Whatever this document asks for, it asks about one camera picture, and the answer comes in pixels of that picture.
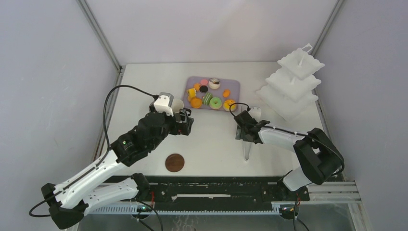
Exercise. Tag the aluminium frame post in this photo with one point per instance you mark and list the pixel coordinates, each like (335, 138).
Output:
(328, 25)
(98, 31)

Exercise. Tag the aluminium frame post left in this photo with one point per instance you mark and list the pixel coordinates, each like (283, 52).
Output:
(98, 31)

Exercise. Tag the aluminium frame post right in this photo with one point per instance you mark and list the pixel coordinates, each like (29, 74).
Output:
(328, 25)

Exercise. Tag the white chocolate drizzled donut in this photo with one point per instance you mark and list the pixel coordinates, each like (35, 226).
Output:
(214, 83)

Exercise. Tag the pink macaron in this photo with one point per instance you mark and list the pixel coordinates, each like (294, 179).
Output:
(204, 82)

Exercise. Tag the white three tier stand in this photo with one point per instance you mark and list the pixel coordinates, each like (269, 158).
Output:
(288, 91)

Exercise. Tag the black sandwich cookie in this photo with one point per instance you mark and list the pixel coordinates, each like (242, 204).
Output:
(203, 89)

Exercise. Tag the yellow cheese cake wedge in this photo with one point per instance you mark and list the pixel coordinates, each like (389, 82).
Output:
(191, 92)

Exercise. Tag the lavender serving tray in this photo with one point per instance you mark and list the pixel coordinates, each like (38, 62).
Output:
(232, 85)

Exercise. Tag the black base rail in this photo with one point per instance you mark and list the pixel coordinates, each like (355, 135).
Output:
(218, 194)

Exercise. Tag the yellow frosted donut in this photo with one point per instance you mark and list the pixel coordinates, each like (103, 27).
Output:
(229, 105)

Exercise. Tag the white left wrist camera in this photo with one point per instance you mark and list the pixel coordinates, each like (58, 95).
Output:
(163, 103)

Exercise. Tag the green striped cake slice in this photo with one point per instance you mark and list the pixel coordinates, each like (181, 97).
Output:
(207, 98)

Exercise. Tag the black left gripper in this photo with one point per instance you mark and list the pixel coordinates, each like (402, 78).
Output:
(183, 128)

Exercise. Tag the dark wooden round coaster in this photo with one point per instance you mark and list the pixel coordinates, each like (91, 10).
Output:
(174, 163)

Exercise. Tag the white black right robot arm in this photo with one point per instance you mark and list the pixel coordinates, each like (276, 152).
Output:
(318, 158)

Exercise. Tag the black mug white inside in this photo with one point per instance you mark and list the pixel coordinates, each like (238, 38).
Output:
(178, 108)

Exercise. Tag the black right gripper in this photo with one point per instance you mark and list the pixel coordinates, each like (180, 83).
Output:
(240, 134)

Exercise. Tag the orange star cookie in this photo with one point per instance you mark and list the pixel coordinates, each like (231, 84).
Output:
(197, 86)

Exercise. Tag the orange bear cookie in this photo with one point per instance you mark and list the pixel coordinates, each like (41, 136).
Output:
(226, 93)

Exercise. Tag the orange egg tart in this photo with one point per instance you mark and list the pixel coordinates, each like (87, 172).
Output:
(196, 102)

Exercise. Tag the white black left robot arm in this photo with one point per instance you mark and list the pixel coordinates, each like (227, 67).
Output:
(73, 199)

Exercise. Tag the steel white serving tongs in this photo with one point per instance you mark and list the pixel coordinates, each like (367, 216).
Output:
(255, 112)

